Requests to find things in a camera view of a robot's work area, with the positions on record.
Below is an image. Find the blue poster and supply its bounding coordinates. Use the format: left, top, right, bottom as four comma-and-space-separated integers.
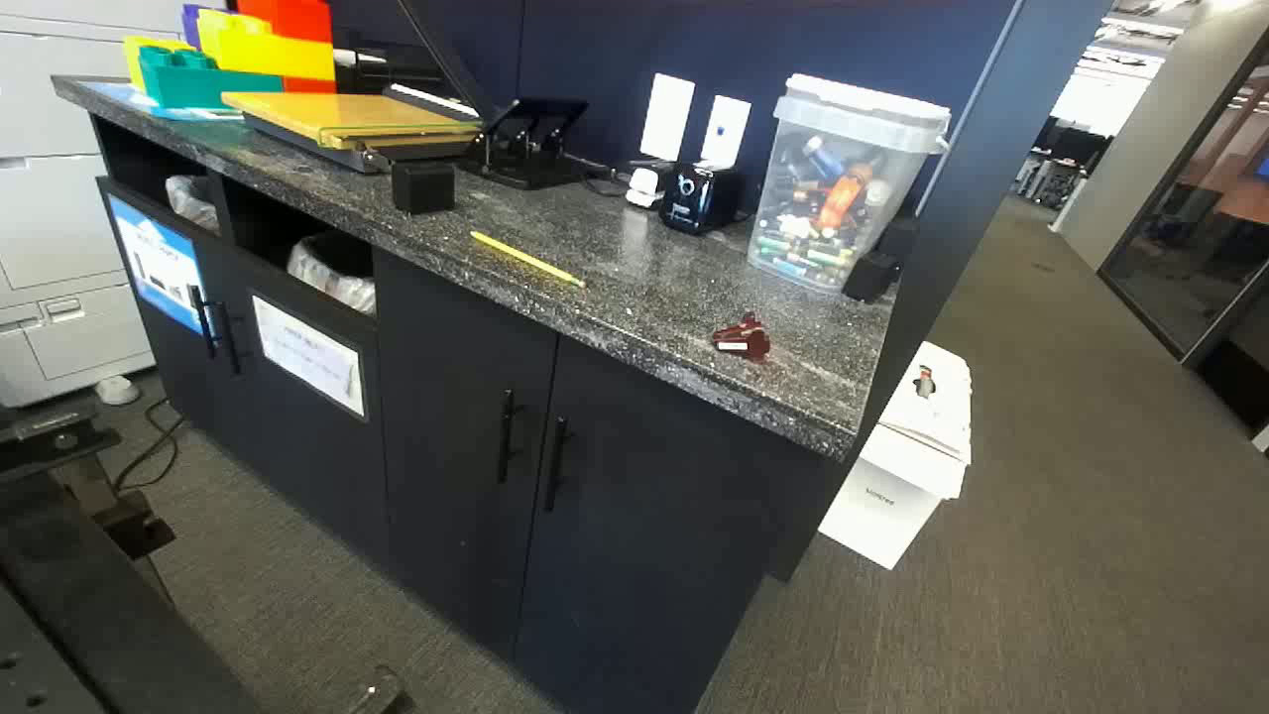
107, 194, 210, 336

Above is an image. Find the cabinet door with white sign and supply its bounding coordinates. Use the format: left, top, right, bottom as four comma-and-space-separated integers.
211, 245, 390, 561

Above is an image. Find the orange file organiser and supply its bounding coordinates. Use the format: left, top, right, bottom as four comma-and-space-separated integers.
235, 0, 338, 95

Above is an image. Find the yellow paper cutter board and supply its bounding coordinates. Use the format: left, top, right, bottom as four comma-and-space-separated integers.
219, 0, 519, 176

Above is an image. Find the plain black cabinet door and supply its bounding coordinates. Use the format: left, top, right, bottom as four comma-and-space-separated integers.
373, 250, 559, 657
514, 335, 794, 714

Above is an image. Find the black cable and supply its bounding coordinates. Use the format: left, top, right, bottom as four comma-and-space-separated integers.
112, 396, 186, 494

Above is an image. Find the yellow pencil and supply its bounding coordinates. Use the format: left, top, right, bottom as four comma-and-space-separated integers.
469, 230, 587, 290

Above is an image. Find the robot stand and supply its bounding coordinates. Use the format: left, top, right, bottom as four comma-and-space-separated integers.
0, 395, 409, 714

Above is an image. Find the black electric pencil sharpener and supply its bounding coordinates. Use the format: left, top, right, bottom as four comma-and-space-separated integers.
659, 161, 744, 237

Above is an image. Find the glass door with dark frame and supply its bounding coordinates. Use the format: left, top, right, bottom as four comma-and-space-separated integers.
1097, 38, 1269, 370

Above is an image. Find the white cardboard box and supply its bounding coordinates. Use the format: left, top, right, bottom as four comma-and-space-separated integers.
818, 341, 974, 572

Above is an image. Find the yellow file organiser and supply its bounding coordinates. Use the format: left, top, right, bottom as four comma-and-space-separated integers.
196, 8, 337, 83

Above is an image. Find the black hole punch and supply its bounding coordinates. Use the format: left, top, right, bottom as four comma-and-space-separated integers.
464, 96, 590, 191

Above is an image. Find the small white wall plate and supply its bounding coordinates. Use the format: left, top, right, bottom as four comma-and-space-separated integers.
700, 94, 752, 171

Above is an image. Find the cabinet door with blue poster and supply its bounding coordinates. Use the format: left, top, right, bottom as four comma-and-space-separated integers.
97, 177, 237, 429

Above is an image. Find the dark red staple remover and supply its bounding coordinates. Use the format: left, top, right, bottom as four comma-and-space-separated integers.
711, 312, 772, 363

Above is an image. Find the teal plastic tray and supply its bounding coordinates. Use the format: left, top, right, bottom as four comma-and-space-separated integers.
138, 46, 286, 109

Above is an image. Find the clear tub of batteries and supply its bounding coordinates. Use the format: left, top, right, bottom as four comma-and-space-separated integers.
747, 74, 952, 296

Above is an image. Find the clear bin liner bag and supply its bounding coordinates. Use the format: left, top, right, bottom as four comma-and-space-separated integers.
165, 175, 220, 235
287, 234, 379, 317

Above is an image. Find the small black cube box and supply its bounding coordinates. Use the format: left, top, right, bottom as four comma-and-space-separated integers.
391, 160, 458, 216

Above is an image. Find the small black block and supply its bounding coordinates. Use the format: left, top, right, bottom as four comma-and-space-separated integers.
842, 250, 902, 304
876, 215, 920, 265

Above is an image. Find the black cabinet with granite top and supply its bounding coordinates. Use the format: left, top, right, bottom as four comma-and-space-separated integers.
52, 74, 898, 714

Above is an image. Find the large white wall plate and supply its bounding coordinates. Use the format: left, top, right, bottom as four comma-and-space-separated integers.
639, 72, 697, 163

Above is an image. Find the black cabinet door handle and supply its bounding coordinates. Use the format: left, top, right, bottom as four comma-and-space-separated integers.
496, 388, 520, 486
191, 285, 218, 361
542, 416, 573, 515
218, 299, 245, 377

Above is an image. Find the white office copier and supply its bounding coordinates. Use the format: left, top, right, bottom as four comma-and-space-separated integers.
0, 0, 187, 409

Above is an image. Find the white paper sign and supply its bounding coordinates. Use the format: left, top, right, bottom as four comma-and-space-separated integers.
251, 295, 367, 418

